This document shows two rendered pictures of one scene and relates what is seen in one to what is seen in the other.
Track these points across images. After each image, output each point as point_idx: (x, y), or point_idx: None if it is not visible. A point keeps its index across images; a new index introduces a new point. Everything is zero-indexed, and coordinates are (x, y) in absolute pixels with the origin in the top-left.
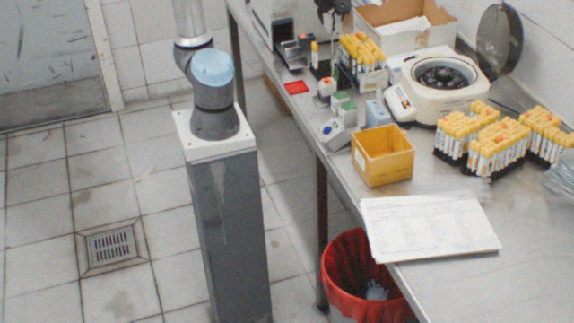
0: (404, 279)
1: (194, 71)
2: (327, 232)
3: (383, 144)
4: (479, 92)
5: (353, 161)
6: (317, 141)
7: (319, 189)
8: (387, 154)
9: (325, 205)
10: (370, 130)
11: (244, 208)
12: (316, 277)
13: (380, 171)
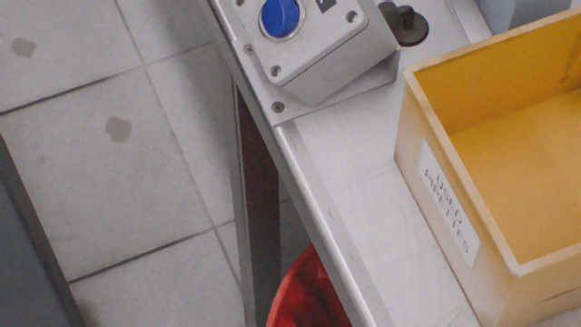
0: None
1: None
2: (279, 216)
3: (546, 77)
4: None
5: (408, 172)
6: (232, 32)
7: (248, 125)
8: (556, 117)
9: (269, 160)
10: (500, 44)
11: None
12: (243, 294)
13: (556, 288)
